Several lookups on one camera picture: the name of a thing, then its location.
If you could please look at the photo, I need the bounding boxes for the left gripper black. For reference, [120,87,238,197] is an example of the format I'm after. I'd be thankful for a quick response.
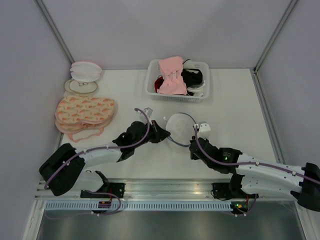
[133,120,171,149]

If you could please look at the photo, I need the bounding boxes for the white mesh laundry bag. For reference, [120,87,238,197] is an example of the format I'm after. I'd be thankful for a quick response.
[165,112,196,153]

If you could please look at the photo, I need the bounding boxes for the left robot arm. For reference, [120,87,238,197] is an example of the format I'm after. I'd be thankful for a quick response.
[39,120,171,198]

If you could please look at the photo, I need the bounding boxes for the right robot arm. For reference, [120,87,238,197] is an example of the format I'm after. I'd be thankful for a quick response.
[189,136,320,212]

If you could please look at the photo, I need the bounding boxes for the dark red bra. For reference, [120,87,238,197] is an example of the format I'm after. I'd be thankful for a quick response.
[154,76,164,93]

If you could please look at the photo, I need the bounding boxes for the white bra in basket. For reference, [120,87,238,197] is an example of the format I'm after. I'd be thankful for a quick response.
[181,59,206,97]

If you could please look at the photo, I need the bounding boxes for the black bra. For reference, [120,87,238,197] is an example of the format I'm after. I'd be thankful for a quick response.
[181,68,204,96]

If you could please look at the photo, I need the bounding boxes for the pink bra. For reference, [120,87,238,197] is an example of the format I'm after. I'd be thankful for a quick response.
[157,56,187,95]

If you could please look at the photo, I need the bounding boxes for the white pink-edged flat bag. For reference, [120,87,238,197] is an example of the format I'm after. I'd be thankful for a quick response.
[67,128,105,143]

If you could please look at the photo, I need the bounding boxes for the beige round laundry bag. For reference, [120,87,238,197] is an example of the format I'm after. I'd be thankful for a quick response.
[64,79,98,95]

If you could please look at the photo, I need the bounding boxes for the white pink-trimmed laundry bags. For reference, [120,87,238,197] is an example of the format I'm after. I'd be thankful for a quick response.
[70,61,102,83]

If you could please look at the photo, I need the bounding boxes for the white plastic basket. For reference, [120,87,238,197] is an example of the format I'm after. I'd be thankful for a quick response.
[145,56,210,103]

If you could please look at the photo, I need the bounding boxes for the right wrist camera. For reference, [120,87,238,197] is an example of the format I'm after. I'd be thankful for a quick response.
[196,122,211,139]

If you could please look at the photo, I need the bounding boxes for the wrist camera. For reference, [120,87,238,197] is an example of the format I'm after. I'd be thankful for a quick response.
[143,107,153,118]
[196,122,211,139]

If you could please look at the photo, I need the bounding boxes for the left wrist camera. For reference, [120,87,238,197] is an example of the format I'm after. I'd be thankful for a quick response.
[143,107,153,118]

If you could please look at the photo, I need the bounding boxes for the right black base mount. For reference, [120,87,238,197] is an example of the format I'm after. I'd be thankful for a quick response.
[210,182,240,201]

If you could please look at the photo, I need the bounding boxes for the aluminium front rail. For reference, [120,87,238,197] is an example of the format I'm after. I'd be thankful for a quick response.
[34,177,291,201]

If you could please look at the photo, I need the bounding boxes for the aluminium rail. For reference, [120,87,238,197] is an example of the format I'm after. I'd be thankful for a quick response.
[34,177,291,201]
[249,68,286,164]

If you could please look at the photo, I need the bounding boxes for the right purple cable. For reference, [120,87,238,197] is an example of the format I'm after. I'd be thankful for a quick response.
[192,124,320,218]

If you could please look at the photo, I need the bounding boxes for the right side aluminium rail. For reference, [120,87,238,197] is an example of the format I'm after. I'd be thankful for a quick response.
[249,68,286,164]

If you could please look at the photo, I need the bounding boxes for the white slotted cable duct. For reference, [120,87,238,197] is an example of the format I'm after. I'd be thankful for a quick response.
[45,200,232,211]

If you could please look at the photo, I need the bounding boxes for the right aluminium frame post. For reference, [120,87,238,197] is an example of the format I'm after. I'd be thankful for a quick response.
[253,0,300,74]

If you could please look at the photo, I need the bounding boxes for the aluminium frame post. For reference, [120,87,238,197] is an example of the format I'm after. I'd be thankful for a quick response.
[253,0,300,74]
[33,0,75,65]

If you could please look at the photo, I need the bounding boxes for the left aluminium frame post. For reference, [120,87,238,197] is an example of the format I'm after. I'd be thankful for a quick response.
[33,0,75,65]

